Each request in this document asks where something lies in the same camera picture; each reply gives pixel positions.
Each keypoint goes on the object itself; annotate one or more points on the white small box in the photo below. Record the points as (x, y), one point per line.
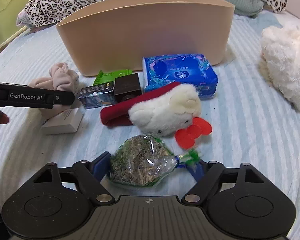
(65, 122)

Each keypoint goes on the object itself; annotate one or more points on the black small box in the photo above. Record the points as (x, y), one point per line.
(127, 87)

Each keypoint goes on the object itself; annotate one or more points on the bag of dried herbs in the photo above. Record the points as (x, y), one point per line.
(145, 160)

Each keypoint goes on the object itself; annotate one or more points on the green snack packet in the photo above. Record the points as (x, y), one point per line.
(103, 77)

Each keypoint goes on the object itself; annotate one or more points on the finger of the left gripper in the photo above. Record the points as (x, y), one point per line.
(63, 98)

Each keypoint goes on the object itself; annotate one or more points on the pink cloth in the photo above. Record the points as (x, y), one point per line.
(61, 78)

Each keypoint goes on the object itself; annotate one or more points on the blue tissue pack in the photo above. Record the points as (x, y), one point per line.
(195, 69)

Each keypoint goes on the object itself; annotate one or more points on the white fluffy plush toy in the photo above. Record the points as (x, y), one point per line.
(281, 51)

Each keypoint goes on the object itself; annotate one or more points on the dark blue printed box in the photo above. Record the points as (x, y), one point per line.
(98, 95)

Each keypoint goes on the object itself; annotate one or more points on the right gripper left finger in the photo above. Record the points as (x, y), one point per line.
(89, 176)

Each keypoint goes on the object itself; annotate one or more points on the beige plastic storage bin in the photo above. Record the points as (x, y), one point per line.
(117, 34)

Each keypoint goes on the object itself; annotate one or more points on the teal quilted duvet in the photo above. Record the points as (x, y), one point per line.
(249, 8)

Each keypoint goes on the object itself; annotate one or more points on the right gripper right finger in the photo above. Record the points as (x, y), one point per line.
(208, 181)

